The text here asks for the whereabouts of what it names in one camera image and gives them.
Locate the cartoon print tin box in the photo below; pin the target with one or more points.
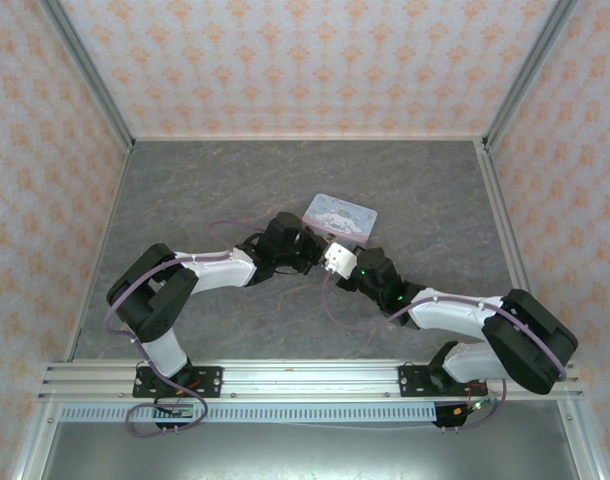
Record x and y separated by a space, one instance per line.
345 215

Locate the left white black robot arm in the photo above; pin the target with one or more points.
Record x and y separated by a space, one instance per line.
220 272

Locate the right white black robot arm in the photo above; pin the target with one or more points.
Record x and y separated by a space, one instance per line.
450 312

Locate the aluminium frame post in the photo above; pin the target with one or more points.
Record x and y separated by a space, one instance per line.
84 65
531 65

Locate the aluminium table back rail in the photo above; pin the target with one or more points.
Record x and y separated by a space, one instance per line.
310 137

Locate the aluminium table side rail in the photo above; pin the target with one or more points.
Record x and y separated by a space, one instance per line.
502 215

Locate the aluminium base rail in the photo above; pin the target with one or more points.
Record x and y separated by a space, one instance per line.
310 380

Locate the grey metal sheet panel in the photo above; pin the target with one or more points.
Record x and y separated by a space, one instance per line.
310 455

